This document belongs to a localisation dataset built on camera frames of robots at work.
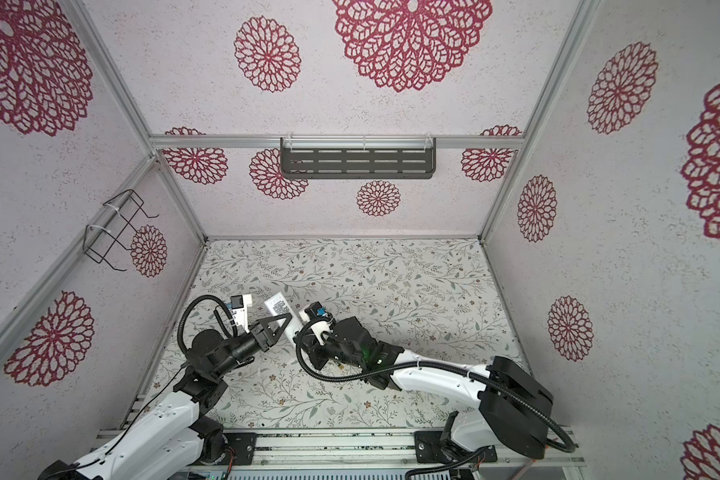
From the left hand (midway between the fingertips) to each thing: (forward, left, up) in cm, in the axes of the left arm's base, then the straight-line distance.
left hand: (292, 321), depth 74 cm
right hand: (-4, -1, 0) cm, 4 cm away
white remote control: (+2, +3, +4) cm, 5 cm away
